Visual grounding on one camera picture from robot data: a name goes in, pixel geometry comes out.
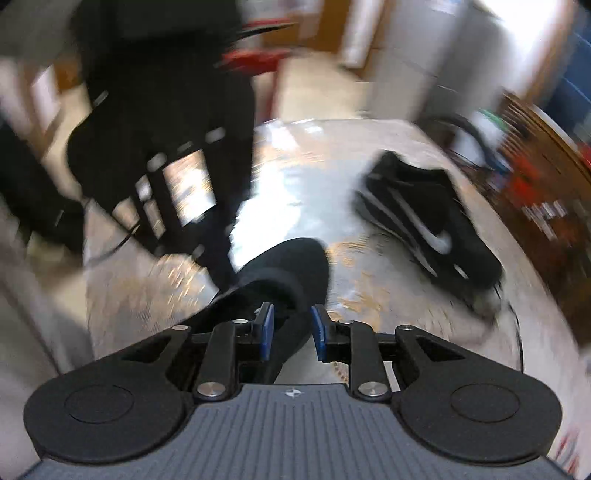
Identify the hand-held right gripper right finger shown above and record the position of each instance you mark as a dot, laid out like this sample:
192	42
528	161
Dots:
319	334

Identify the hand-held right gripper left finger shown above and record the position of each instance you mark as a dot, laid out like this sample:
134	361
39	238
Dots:
265	332

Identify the black sneaker with silver swoosh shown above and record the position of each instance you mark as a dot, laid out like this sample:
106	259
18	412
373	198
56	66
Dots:
286	267
415	203

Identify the person's grey clothing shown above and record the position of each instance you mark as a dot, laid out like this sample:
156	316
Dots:
27	323

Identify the grey refrigerator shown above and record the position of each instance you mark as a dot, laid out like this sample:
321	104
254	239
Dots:
406	60

